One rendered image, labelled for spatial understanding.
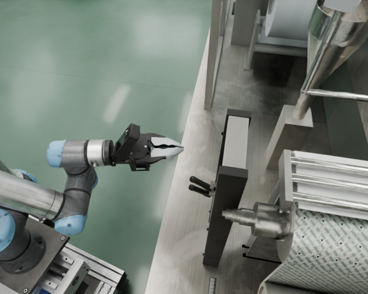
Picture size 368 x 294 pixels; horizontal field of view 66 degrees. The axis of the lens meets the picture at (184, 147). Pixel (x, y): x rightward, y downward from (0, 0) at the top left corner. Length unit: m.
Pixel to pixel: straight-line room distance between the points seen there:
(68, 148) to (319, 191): 0.60
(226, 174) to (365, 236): 0.24
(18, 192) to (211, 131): 0.79
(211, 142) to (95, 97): 1.82
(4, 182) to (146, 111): 1.98
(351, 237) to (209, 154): 0.75
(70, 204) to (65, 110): 2.06
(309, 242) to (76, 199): 0.58
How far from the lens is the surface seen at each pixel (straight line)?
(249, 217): 0.56
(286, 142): 1.05
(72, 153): 0.80
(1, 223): 1.02
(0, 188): 0.77
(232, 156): 0.51
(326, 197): 0.50
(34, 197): 0.79
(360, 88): 1.20
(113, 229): 2.04
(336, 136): 1.31
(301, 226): 0.52
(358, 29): 0.78
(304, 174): 0.53
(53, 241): 1.19
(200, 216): 1.04
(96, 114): 2.69
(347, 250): 0.55
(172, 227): 1.02
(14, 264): 1.15
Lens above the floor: 1.85
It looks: 52 degrees down
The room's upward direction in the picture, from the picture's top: straight up
